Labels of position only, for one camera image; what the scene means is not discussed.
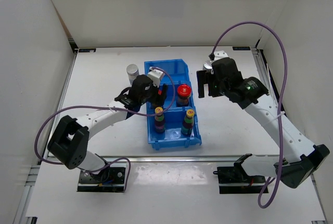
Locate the yellow-capped sauce bottle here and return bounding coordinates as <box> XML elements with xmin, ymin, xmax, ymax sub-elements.
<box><xmin>154</xmin><ymin>107</ymin><xmax>165</xmax><ymax>133</ymax></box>

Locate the green-labelled sauce bottle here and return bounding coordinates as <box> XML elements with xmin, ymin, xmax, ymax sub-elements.
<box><xmin>181</xmin><ymin>109</ymin><xmax>195</xmax><ymax>136</ymax></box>

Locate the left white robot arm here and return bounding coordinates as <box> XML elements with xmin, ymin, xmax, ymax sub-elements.
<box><xmin>47</xmin><ymin>69</ymin><xmax>168</xmax><ymax>182</ymax></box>

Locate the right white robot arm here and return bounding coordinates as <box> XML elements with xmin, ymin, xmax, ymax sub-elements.
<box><xmin>196</xmin><ymin>57</ymin><xmax>330</xmax><ymax>189</ymax></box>

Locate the right silver-capped white shaker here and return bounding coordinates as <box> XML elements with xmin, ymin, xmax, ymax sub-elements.
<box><xmin>203</xmin><ymin>60</ymin><xmax>213</xmax><ymax>73</ymax></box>

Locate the silver-capped white shaker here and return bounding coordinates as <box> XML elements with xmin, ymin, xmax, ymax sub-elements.
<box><xmin>203</xmin><ymin>60</ymin><xmax>213</xmax><ymax>73</ymax></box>
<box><xmin>126</xmin><ymin>64</ymin><xmax>139</xmax><ymax>85</ymax></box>

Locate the left silver-capped white shaker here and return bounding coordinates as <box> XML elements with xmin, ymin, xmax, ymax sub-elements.
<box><xmin>126</xmin><ymin>64</ymin><xmax>139</xmax><ymax>85</ymax></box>

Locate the blue three-compartment plastic bin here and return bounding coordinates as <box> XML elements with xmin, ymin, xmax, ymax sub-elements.
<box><xmin>144</xmin><ymin>59</ymin><xmax>202</xmax><ymax>150</ymax></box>

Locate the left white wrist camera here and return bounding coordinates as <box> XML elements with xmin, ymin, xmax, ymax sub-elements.
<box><xmin>147</xmin><ymin>67</ymin><xmax>164</xmax><ymax>88</ymax></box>

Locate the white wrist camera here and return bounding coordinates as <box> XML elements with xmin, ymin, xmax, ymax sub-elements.
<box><xmin>209</xmin><ymin>50</ymin><xmax>228</xmax><ymax>61</ymax></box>
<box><xmin>147</xmin><ymin>67</ymin><xmax>164</xmax><ymax>88</ymax></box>

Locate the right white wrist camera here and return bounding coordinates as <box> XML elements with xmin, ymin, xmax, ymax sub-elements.
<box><xmin>209</xmin><ymin>50</ymin><xmax>228</xmax><ymax>61</ymax></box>

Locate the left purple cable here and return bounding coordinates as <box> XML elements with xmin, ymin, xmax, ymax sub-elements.
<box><xmin>34</xmin><ymin>67</ymin><xmax>176</xmax><ymax>173</ymax></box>

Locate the purple cable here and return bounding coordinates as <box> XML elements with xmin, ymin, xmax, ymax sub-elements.
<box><xmin>34</xmin><ymin>67</ymin><xmax>176</xmax><ymax>173</ymax></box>
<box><xmin>212</xmin><ymin>21</ymin><xmax>288</xmax><ymax>209</ymax></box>

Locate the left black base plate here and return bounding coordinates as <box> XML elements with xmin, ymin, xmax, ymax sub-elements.
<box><xmin>76</xmin><ymin>163</ymin><xmax>128</xmax><ymax>193</ymax></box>

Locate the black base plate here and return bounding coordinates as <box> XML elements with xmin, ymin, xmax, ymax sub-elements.
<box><xmin>213</xmin><ymin>167</ymin><xmax>266</xmax><ymax>194</ymax></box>
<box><xmin>76</xmin><ymin>163</ymin><xmax>128</xmax><ymax>193</ymax></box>

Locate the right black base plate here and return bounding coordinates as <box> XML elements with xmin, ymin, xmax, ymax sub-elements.
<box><xmin>213</xmin><ymin>167</ymin><xmax>266</xmax><ymax>194</ymax></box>

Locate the aluminium frame rail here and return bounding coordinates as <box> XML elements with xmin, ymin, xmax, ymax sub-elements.
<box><xmin>48</xmin><ymin>155</ymin><xmax>279</xmax><ymax>163</ymax></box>

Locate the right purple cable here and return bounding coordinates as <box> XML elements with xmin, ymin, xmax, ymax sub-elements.
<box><xmin>212</xmin><ymin>21</ymin><xmax>288</xmax><ymax>209</ymax></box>

